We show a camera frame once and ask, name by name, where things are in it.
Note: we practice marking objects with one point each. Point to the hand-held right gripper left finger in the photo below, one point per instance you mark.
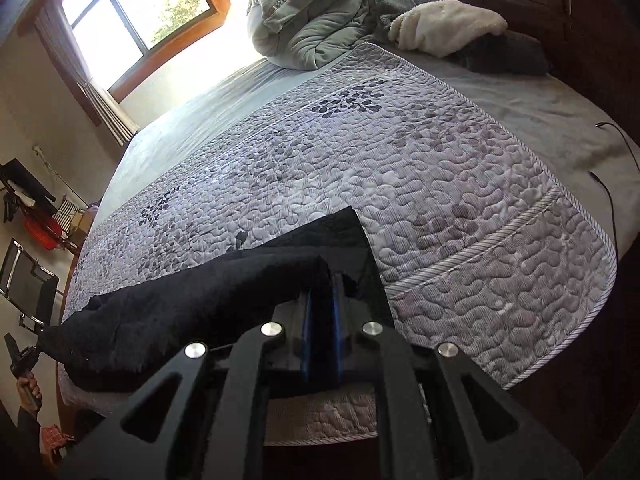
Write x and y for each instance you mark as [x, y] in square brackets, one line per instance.
[306, 332]

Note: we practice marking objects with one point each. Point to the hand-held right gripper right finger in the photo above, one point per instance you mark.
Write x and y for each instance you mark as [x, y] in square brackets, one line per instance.
[339, 332]

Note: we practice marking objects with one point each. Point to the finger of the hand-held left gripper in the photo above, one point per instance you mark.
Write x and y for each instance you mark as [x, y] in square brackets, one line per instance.
[41, 344]

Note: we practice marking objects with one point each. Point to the black pants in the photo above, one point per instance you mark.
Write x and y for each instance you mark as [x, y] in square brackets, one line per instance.
[200, 300]

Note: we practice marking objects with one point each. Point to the person's left forearm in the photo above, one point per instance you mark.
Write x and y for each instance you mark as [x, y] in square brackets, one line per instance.
[20, 440]

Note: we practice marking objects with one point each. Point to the person's left hand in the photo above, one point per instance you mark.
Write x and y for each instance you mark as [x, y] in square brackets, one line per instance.
[31, 391]

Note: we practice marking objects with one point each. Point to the black folding chair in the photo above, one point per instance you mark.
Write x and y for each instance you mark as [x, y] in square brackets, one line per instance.
[35, 285]

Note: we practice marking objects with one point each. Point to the red patterned cloth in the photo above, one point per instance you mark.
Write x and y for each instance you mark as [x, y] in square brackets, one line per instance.
[54, 436]

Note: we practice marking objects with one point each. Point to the red basket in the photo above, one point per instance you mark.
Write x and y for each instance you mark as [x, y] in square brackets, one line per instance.
[42, 232]

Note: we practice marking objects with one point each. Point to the grey quilted bedspread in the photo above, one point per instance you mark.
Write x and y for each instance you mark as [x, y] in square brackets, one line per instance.
[400, 160]

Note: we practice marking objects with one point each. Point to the striped brown curtain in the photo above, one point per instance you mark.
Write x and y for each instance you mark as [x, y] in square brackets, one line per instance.
[100, 105]

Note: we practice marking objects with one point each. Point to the grey crumpled duvet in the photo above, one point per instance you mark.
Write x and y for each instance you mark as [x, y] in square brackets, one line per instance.
[525, 105]

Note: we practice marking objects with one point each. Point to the pale green comforter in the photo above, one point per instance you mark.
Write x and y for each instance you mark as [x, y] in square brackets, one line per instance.
[310, 25]

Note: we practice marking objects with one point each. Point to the dark grey pillow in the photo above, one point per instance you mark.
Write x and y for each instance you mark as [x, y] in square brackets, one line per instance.
[505, 57]

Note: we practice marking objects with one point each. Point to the white fleece blanket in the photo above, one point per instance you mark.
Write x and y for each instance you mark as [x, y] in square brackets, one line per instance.
[445, 25]

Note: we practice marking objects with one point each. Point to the grey fleece blanket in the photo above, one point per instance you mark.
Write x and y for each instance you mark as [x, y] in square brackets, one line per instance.
[395, 2]

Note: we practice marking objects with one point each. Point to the wood framed window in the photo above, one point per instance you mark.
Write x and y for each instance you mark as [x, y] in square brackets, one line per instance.
[135, 5]

